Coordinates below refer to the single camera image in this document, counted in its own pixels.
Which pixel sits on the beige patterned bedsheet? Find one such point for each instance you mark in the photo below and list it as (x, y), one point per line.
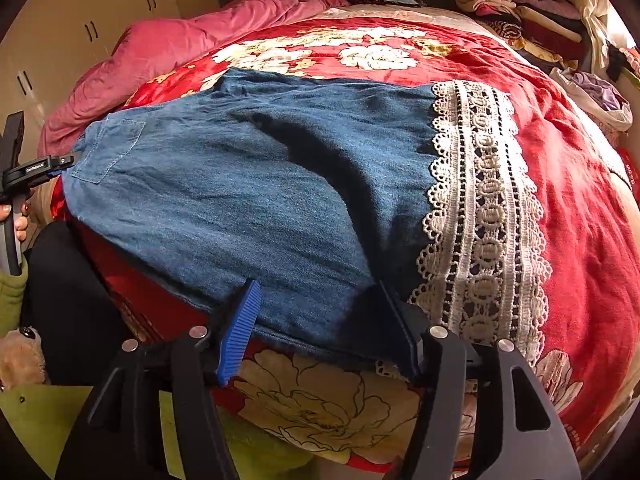
(440, 15)

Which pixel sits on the person's black-trousered leg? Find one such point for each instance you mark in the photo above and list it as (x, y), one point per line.
(75, 300)

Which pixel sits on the beige fluffy cloth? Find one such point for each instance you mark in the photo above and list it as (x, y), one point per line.
(17, 357)

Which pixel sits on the red floral blanket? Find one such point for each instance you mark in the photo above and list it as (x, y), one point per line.
(575, 220)

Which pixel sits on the pink duvet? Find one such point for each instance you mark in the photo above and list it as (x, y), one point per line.
(165, 45)

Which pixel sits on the white curtain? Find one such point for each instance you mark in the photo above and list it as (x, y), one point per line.
(592, 15)

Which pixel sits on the blue denim pants with lace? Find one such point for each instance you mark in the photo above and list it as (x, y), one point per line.
(225, 190)

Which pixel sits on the cream wardrobe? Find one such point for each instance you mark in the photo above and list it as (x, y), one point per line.
(75, 20)

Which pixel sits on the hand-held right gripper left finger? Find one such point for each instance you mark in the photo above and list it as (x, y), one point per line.
(240, 335)

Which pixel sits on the pile of folded clothes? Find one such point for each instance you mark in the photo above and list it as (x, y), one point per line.
(530, 15)

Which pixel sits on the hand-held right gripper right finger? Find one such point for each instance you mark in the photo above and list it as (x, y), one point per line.
(400, 332)

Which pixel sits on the person's left hand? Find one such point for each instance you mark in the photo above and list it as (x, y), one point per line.
(21, 225)

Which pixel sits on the person's left forearm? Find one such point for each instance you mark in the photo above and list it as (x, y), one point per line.
(11, 300)

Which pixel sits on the person's green garment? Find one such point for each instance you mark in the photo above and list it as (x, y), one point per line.
(50, 420)

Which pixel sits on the white bag with purple cloth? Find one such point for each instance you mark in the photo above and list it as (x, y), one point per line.
(597, 95)

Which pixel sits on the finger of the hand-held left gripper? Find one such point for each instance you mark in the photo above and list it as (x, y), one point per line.
(64, 162)

